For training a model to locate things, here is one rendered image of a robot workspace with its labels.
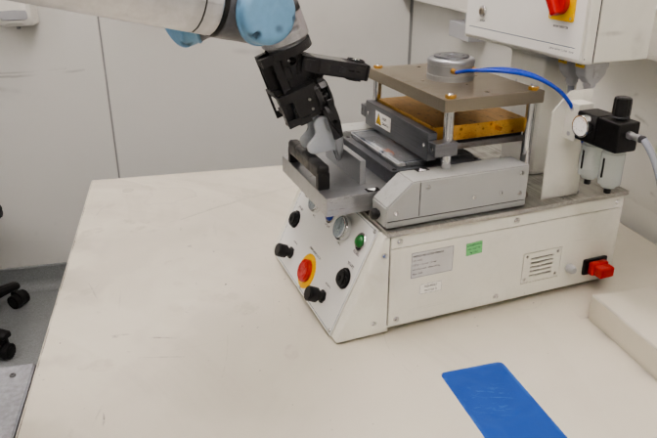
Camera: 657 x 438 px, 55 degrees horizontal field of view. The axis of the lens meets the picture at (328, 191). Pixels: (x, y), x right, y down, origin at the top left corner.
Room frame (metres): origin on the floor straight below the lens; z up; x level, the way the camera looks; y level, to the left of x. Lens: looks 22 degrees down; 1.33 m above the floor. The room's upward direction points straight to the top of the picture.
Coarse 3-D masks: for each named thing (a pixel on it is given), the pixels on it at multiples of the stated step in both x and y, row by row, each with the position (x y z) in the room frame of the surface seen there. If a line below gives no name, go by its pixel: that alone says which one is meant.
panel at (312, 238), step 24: (312, 216) 1.04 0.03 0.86; (336, 216) 0.97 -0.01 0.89; (360, 216) 0.91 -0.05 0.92; (288, 240) 1.08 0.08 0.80; (312, 240) 1.00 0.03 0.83; (336, 240) 0.94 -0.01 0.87; (288, 264) 1.04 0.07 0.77; (312, 264) 0.96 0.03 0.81; (336, 264) 0.90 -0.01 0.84; (360, 264) 0.85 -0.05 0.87; (336, 288) 0.87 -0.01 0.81; (336, 312) 0.84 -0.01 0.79
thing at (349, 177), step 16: (336, 160) 1.01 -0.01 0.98; (352, 160) 0.95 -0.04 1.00; (288, 176) 1.04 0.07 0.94; (304, 176) 0.96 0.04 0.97; (336, 176) 0.96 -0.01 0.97; (352, 176) 0.95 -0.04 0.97; (368, 176) 0.96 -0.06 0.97; (304, 192) 0.96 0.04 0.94; (320, 192) 0.90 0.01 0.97; (336, 192) 0.90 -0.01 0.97; (352, 192) 0.90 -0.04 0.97; (320, 208) 0.89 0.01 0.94; (336, 208) 0.87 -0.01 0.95; (352, 208) 0.88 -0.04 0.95; (368, 208) 0.89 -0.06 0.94
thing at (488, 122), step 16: (400, 112) 1.05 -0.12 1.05; (416, 112) 1.03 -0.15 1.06; (432, 112) 1.03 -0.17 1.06; (464, 112) 1.03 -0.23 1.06; (480, 112) 1.03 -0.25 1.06; (496, 112) 1.03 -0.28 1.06; (512, 112) 1.03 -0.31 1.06; (432, 128) 0.95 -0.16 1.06; (464, 128) 0.96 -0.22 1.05; (480, 128) 0.97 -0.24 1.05; (496, 128) 0.98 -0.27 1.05; (512, 128) 0.99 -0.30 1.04; (464, 144) 0.96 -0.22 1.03; (480, 144) 0.97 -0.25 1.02
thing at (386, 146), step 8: (360, 136) 1.07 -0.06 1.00; (368, 136) 1.07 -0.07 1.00; (376, 136) 1.07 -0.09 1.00; (384, 136) 1.07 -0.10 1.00; (376, 144) 1.03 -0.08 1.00; (384, 144) 1.03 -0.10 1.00; (392, 144) 1.03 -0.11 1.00; (384, 152) 0.99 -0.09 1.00; (392, 152) 0.99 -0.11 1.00; (400, 152) 0.99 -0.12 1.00; (408, 152) 0.99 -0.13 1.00; (400, 160) 0.94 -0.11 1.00; (408, 160) 0.94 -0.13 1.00; (416, 160) 0.94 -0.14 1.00
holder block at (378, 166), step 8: (344, 144) 1.09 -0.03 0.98; (352, 144) 1.06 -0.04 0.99; (360, 144) 1.06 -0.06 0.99; (360, 152) 1.03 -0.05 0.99; (368, 152) 1.01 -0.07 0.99; (368, 160) 1.00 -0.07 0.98; (376, 160) 0.97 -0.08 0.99; (384, 160) 0.97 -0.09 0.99; (432, 160) 0.97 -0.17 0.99; (440, 160) 0.97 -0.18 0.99; (456, 160) 0.97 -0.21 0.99; (464, 160) 0.97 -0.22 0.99; (472, 160) 0.97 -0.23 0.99; (368, 168) 1.00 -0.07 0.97; (376, 168) 0.97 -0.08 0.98; (384, 168) 0.94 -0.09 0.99; (392, 168) 0.93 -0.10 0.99; (400, 168) 0.93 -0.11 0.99; (408, 168) 0.93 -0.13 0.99; (384, 176) 0.94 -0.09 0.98; (392, 176) 0.92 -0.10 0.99
